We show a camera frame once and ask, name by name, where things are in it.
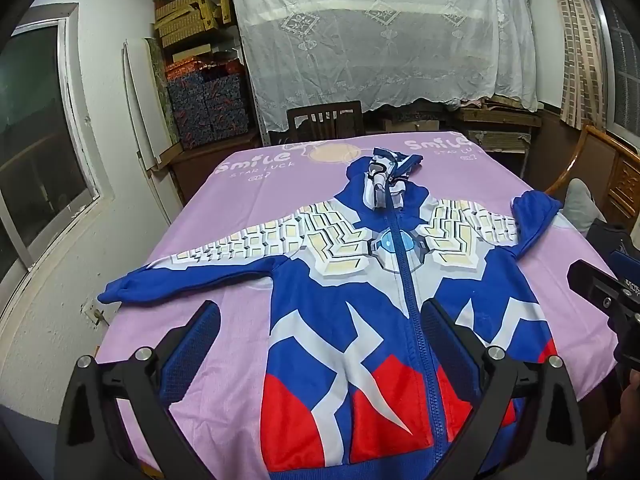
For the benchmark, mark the white framed window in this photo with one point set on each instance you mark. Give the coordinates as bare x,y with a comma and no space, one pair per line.
35,135

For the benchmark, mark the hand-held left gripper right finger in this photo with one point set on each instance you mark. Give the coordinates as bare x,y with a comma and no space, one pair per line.
445,340

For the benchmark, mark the white board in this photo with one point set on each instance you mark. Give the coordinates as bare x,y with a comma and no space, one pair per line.
137,110

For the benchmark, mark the stack of yellow boxes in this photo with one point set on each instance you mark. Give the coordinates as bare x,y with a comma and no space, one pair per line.
190,15

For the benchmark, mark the person's right hand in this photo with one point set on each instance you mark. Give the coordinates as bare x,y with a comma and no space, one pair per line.
631,387

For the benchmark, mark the checked curtain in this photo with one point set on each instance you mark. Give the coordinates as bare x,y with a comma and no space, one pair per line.
575,35

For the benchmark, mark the stack of blue patterned boxes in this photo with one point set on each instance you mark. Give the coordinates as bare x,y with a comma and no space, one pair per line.
210,105

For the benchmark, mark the wooden armchair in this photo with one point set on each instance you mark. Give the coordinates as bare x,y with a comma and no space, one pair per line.
590,140

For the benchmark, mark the dark wooden chair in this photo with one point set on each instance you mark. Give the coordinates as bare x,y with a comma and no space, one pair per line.
325,110

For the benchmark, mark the cluttered wooden bench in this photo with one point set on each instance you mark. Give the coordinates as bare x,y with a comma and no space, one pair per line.
500,120

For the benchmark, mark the dark cloth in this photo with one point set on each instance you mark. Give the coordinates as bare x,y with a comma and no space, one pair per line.
612,237

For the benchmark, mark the barred window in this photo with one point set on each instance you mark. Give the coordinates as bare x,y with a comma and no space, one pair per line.
625,70

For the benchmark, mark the grey cushion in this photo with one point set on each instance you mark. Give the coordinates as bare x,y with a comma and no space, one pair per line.
582,205

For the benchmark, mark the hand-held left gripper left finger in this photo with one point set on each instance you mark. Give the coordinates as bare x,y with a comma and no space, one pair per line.
200,340

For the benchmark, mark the green patterned panel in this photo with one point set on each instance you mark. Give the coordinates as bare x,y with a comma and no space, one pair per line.
157,80

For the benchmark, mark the low brown cabinet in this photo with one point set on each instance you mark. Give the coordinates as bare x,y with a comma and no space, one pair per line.
195,175

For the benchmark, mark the blue red hooded jacket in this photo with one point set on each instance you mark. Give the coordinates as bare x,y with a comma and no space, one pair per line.
300,310

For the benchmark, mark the purple printed blanket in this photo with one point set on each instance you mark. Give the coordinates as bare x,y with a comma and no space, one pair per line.
225,200

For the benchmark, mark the white lace cloth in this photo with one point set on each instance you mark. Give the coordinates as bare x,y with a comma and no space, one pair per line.
375,35

